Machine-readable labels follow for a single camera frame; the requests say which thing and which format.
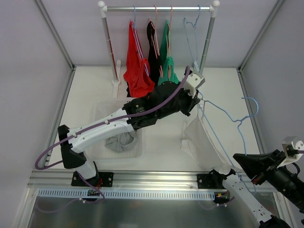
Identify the blue hanger of red top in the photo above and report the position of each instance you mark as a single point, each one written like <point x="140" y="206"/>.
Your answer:
<point x="132" y="28"/>

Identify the aluminium mounting rail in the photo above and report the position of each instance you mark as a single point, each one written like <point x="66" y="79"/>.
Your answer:
<point x="131" y="180"/>

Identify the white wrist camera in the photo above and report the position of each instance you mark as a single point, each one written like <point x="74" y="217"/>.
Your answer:
<point x="194" y="80"/>
<point x="293" y="149"/>

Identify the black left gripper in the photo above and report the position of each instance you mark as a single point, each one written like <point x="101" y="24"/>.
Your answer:
<point x="190" y="102"/>

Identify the red tank top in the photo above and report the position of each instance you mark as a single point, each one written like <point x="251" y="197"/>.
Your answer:
<point x="137" y="75"/>

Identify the black tank top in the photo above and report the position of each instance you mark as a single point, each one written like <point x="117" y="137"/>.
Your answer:
<point x="154" y="63"/>

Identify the grey tank top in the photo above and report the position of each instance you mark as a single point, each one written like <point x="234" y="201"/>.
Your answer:
<point x="122" y="142"/>

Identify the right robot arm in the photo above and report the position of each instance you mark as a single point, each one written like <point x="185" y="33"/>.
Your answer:
<point x="237" y="185"/>

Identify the green tank top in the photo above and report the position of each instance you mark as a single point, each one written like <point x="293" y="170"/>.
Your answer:
<point x="170" y="75"/>

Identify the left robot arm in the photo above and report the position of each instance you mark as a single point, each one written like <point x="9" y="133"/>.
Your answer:
<point x="164" y="100"/>

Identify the pink hanger of black top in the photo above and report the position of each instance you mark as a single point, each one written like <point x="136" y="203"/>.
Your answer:
<point x="154" y="37"/>

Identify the white slotted cable duct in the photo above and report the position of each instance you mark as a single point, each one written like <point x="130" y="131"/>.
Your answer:
<point x="127" y="194"/>

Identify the pink hanger of green top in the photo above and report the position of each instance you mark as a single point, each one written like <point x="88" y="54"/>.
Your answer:
<point x="165" y="49"/>

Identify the white tank top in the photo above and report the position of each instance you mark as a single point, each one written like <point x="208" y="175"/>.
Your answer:
<point x="197" y="143"/>

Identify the white clothes rack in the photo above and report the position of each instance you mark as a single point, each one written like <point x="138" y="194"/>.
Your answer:
<point x="212" y="9"/>

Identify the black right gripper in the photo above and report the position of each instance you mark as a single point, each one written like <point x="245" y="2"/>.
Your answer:
<point x="274" y="165"/>

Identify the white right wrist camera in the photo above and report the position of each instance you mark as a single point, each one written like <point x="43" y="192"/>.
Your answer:
<point x="293" y="149"/>

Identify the white plastic basket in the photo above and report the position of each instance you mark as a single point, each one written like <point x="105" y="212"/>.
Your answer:
<point x="99" y="152"/>

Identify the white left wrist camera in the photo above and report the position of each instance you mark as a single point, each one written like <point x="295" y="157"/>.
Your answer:
<point x="194" y="80"/>

